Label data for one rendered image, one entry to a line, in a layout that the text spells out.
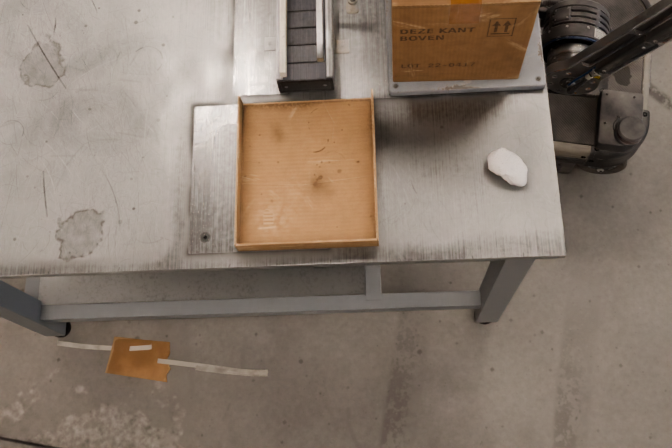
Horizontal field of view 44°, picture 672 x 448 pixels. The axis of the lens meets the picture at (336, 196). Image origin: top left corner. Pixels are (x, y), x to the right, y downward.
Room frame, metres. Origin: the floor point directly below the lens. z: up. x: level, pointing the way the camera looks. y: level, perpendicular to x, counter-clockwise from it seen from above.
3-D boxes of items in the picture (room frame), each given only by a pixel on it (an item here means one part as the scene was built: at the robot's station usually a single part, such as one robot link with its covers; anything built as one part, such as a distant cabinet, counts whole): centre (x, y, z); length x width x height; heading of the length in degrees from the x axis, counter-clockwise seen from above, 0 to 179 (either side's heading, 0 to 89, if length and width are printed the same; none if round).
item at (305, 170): (0.58, 0.04, 0.85); 0.30 x 0.26 x 0.04; 170
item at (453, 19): (0.84, -0.30, 0.99); 0.30 x 0.24 x 0.27; 168
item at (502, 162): (0.50, -0.32, 0.85); 0.08 x 0.07 x 0.04; 6
